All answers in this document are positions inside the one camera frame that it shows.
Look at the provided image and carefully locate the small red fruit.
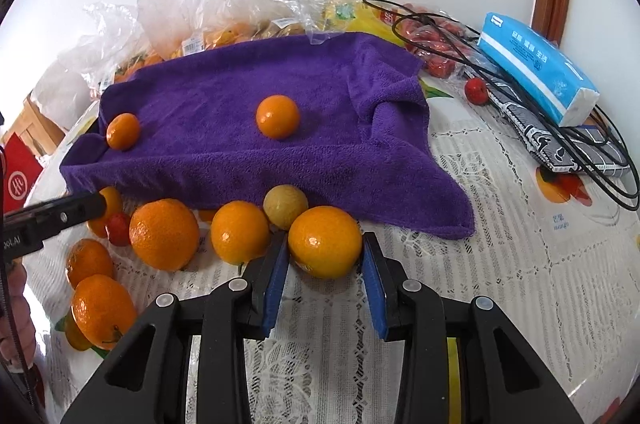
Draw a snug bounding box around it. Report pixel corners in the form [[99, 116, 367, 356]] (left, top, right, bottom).
[[464, 78, 488, 105], [105, 212, 133, 247]]

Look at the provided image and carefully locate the yellow package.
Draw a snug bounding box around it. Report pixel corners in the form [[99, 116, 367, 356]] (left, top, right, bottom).
[[320, 1, 401, 49]]

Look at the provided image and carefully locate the blue white tissue pack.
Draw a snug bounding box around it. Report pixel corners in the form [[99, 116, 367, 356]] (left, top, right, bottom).
[[476, 11, 601, 128]]

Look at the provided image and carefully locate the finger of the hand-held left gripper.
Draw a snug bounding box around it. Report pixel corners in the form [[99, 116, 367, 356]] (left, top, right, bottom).
[[2, 191, 107, 239]]

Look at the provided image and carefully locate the yellowish round fruit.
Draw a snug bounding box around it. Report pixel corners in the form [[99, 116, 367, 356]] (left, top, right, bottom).
[[263, 185, 309, 231]]

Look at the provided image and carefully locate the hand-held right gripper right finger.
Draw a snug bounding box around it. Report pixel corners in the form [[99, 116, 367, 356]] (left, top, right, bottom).
[[361, 231, 586, 424]]

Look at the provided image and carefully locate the clear bag of longans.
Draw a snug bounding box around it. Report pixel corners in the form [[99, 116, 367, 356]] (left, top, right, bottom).
[[252, 16, 308, 40]]

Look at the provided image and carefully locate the purple towel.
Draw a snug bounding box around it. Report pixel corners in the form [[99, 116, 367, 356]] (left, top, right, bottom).
[[59, 31, 476, 241]]

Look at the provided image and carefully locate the wooden furniture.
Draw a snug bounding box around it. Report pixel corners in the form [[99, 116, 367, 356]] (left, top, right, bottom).
[[10, 91, 66, 155]]

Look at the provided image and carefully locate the bag of red fruits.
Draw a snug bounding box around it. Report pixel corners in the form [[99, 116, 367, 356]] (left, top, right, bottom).
[[380, 4, 481, 79]]

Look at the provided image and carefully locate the red box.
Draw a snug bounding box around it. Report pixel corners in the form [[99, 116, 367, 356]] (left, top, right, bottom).
[[0, 131, 43, 215]]

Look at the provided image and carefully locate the person's left hand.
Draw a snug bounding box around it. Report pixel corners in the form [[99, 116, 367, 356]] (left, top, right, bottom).
[[0, 264, 37, 372]]

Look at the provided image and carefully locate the large orange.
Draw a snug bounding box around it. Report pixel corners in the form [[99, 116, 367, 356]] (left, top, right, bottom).
[[129, 199, 200, 272]]

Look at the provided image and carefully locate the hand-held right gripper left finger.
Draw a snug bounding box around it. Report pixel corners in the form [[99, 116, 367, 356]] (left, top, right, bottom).
[[60, 231, 291, 424]]

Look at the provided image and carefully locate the clear bag of tangerines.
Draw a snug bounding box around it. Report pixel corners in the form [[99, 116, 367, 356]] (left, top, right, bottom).
[[35, 1, 168, 125]]

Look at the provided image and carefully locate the small orange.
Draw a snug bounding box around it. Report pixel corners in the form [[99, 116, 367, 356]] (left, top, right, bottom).
[[86, 186, 124, 239], [106, 113, 141, 151]]

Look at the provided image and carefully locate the black cable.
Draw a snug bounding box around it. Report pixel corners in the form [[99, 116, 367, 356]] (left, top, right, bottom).
[[362, 0, 640, 211]]

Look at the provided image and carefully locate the orange with stem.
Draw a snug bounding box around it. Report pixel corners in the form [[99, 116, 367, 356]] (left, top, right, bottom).
[[71, 274, 138, 351]]

